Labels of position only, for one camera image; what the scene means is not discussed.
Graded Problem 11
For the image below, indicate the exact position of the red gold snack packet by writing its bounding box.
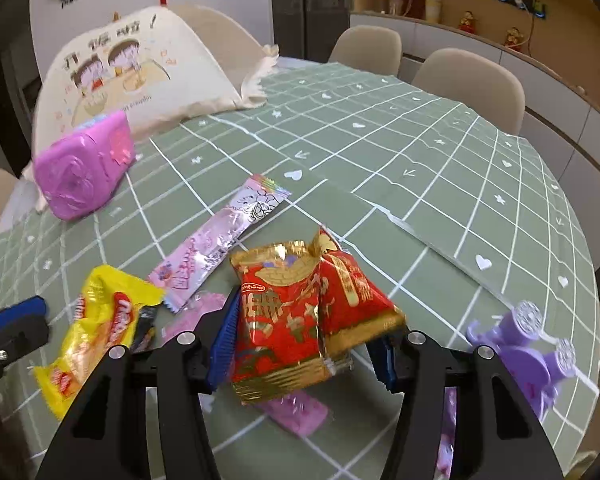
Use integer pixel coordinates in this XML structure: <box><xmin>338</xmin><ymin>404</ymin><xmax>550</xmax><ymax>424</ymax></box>
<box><xmin>229</xmin><ymin>226</ymin><xmax>407</xmax><ymax>407</ymax></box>

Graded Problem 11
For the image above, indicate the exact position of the green checked tablecloth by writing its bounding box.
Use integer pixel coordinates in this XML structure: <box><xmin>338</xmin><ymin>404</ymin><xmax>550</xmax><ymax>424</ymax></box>
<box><xmin>0</xmin><ymin>62</ymin><xmax>600</xmax><ymax>480</ymax></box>

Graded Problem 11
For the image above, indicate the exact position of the pink tissue pack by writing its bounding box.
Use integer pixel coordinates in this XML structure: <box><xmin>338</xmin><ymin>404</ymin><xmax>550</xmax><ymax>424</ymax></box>
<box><xmin>32</xmin><ymin>110</ymin><xmax>137</xmax><ymax>222</ymax></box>

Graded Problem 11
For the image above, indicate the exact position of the purple plastic toy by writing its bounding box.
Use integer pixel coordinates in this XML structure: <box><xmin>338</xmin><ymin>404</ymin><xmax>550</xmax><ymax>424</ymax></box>
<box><xmin>437</xmin><ymin>300</ymin><xmax>578</xmax><ymax>480</ymax></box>

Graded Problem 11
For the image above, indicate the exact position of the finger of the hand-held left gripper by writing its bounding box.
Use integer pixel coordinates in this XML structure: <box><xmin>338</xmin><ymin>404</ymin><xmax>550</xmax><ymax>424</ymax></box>
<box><xmin>0</xmin><ymin>296</ymin><xmax>51</xmax><ymax>386</ymax></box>

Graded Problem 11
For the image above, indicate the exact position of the pink flat wrapper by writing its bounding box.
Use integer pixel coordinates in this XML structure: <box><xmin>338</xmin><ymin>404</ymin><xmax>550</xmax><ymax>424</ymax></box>
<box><xmin>160</xmin><ymin>290</ymin><xmax>329</xmax><ymax>437</ymax></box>

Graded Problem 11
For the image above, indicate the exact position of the white low cabinet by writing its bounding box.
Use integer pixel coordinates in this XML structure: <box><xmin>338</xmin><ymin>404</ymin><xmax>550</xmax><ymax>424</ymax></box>
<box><xmin>350</xmin><ymin>10</ymin><xmax>600</xmax><ymax>271</ymax></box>

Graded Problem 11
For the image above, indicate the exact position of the yellow snack wrapper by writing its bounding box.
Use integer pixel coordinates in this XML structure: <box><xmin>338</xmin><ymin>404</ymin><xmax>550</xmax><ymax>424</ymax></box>
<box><xmin>32</xmin><ymin>265</ymin><xmax>166</xmax><ymax>421</ymax></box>

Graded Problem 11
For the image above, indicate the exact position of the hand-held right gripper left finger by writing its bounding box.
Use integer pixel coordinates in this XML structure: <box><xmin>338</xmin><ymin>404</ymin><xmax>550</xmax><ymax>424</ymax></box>
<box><xmin>34</xmin><ymin>290</ymin><xmax>243</xmax><ymax>480</ymax></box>

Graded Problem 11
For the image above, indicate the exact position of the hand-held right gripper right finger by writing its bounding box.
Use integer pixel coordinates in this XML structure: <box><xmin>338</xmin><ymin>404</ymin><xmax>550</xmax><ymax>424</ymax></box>
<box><xmin>367</xmin><ymin>327</ymin><xmax>566</xmax><ymax>480</ymax></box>

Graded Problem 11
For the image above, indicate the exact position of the cream printed food cover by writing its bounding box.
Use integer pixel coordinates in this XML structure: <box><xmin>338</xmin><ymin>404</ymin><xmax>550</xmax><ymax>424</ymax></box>
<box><xmin>22</xmin><ymin>4</ymin><xmax>281</xmax><ymax>211</ymax></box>

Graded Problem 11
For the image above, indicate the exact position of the dark tall refrigerator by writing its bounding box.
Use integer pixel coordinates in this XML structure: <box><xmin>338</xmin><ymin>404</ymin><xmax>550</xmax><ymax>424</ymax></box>
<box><xmin>270</xmin><ymin>0</ymin><xmax>352</xmax><ymax>63</ymax></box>

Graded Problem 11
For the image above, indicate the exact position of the pink printed sachet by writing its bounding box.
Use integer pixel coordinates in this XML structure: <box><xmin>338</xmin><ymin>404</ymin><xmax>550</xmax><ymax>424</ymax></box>
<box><xmin>147</xmin><ymin>175</ymin><xmax>292</xmax><ymax>313</ymax></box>

